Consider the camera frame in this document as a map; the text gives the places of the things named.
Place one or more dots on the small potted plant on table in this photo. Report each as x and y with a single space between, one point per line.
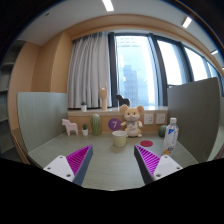
85 129

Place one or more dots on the purple number seven disc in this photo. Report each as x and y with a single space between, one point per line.
114 124

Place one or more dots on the tall green cactus ornament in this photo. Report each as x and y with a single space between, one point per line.
96 124

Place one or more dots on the grey shelving unit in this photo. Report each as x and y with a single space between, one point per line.
6 142

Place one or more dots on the small potted plant on sill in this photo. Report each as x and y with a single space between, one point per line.
83 106

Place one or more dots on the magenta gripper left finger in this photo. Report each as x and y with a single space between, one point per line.
73 167

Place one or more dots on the round green cactus ornament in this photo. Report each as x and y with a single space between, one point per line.
162 131

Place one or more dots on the white wall socket right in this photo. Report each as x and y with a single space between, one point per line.
160 118

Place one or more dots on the pale yellow cup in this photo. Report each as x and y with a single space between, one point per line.
119 138

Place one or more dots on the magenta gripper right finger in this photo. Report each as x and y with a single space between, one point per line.
152 166

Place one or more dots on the wooden hand sculpture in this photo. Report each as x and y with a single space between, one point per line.
103 93

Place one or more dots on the plush mouse toy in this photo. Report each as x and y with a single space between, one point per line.
132 121

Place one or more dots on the left grey partition panel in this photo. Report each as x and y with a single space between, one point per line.
40 116

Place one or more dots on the white wall socket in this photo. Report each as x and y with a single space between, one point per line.
160 118
148 119

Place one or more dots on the grey partition panel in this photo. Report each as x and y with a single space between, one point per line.
196 106
40 116

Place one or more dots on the black animal figurine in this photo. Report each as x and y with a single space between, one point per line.
122 100

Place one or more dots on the right grey partition panel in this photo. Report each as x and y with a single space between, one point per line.
196 106

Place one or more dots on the grey curtain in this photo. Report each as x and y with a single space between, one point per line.
89 67

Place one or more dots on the white wall socket left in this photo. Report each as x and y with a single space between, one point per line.
148 119

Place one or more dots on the clear plastic water bottle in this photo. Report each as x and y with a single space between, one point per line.
171 135

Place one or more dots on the red round coaster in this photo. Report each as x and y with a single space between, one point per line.
146 143

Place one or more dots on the pink toy horse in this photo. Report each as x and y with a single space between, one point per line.
70 126

